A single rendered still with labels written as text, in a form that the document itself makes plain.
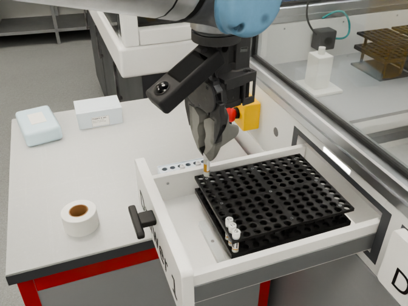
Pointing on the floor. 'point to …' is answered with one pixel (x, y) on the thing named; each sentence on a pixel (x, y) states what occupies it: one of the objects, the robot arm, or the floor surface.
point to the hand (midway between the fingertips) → (203, 152)
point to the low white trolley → (124, 236)
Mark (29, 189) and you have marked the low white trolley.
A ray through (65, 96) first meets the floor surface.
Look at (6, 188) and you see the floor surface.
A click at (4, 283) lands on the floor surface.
